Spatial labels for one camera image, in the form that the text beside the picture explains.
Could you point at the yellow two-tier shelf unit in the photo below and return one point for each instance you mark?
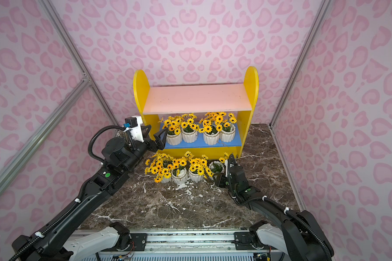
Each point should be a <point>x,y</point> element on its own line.
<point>153,102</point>

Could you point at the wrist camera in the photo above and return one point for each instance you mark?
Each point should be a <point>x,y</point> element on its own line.
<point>133,128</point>
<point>229,163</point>

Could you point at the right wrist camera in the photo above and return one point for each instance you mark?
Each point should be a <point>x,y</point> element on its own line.
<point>229,163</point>

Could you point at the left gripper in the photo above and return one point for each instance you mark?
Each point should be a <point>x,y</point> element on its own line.
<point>152,143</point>

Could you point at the shelf sunflower pot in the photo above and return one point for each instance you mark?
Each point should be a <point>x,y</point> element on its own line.
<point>227,127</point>
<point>189,128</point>
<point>198,167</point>
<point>160,165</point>
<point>180,170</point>
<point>211,126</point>
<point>173,126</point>
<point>217,167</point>

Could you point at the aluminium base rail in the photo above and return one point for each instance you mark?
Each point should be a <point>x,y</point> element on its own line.
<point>223,244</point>

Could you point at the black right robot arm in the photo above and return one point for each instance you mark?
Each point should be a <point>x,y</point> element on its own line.
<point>297,234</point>

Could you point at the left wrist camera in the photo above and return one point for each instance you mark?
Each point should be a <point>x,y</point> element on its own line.
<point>133,128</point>

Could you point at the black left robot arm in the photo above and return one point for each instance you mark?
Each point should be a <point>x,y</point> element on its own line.
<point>119,149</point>

